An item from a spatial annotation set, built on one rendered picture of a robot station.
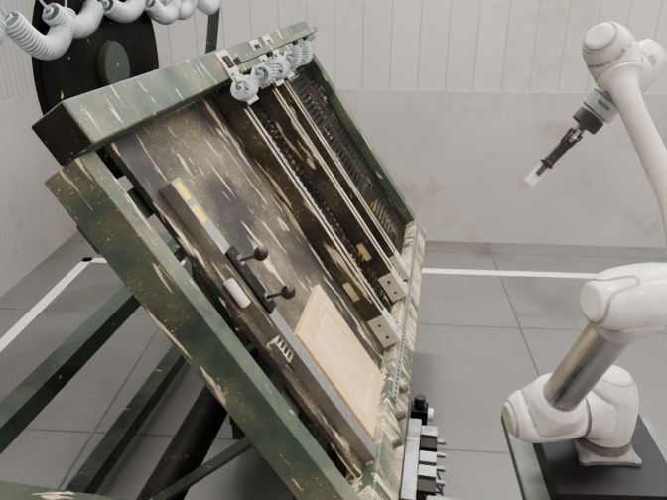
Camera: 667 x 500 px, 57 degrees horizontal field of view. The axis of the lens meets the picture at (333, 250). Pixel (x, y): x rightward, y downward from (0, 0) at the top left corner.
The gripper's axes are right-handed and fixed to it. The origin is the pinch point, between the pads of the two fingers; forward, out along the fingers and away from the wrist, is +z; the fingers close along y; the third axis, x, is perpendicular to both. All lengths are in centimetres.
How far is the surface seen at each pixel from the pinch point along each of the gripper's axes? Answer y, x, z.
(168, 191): 44, -64, 57
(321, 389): 27, -3, 78
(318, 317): 4, -18, 74
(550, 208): -378, 48, 37
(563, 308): -273, 92, 73
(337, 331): -5, -11, 77
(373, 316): -34, -5, 77
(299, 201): -21, -51, 59
